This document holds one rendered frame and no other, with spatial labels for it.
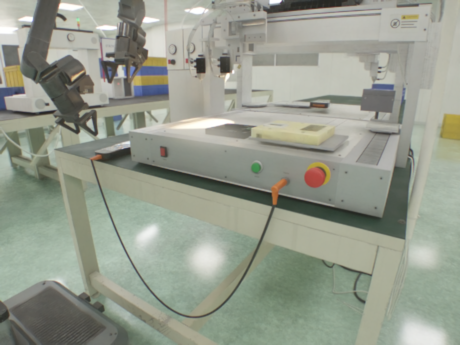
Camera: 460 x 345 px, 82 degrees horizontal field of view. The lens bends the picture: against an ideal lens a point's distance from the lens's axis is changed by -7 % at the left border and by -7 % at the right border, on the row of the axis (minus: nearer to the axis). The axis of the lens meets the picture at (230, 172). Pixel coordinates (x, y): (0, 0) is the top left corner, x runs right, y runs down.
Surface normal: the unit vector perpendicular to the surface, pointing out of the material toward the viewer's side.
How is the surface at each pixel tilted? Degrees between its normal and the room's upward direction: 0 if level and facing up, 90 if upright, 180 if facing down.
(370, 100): 90
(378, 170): 90
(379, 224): 0
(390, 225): 0
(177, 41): 90
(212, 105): 90
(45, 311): 0
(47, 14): 69
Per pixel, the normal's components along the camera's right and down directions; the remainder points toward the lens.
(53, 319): 0.00, -0.95
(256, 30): -0.54, 0.27
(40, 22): 0.62, -0.15
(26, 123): 0.84, 0.18
